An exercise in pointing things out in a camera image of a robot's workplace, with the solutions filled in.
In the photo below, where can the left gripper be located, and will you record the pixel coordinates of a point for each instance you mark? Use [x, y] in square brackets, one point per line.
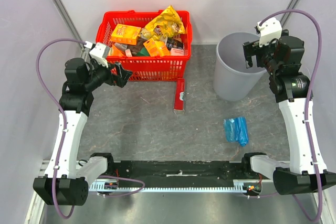
[121, 77]

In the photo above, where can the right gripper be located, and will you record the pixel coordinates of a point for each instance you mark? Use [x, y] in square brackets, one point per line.
[255, 51]

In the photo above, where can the long red box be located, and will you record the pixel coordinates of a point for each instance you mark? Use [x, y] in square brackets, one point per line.
[179, 101]

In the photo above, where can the blue trash bag roll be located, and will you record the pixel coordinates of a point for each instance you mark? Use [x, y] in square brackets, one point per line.
[236, 130]

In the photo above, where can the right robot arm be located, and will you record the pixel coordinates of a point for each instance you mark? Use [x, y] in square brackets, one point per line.
[282, 59]

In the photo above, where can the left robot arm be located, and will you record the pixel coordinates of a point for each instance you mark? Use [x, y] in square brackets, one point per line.
[63, 183]

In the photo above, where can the grey plastic trash bin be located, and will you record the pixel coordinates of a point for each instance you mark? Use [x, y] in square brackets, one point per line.
[232, 79]

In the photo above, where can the orange striped packet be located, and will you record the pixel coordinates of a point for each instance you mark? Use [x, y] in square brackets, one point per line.
[115, 52]

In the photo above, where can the red plastic shopping basket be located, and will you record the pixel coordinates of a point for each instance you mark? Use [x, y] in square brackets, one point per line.
[144, 66]

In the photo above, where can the green packet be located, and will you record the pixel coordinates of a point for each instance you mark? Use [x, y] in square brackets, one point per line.
[143, 53]

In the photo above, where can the orange snack box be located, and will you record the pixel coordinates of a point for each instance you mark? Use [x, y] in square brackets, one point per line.
[125, 34]

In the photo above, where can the small orange carton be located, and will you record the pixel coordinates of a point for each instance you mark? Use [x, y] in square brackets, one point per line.
[156, 48]

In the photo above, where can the yellow chips bag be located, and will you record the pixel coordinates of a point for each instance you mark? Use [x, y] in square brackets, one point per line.
[166, 25]

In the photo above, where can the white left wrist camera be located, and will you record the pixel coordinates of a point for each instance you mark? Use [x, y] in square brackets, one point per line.
[99, 53]

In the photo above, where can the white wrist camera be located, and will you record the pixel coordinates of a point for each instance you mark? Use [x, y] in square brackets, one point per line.
[99, 53]
[269, 30]

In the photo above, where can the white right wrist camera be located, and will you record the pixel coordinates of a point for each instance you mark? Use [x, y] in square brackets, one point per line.
[269, 30]

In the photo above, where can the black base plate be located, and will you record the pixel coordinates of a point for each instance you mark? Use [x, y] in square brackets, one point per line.
[182, 173]

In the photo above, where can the grey slotted cable duct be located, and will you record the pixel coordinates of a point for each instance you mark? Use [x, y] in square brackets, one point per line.
[111, 186]

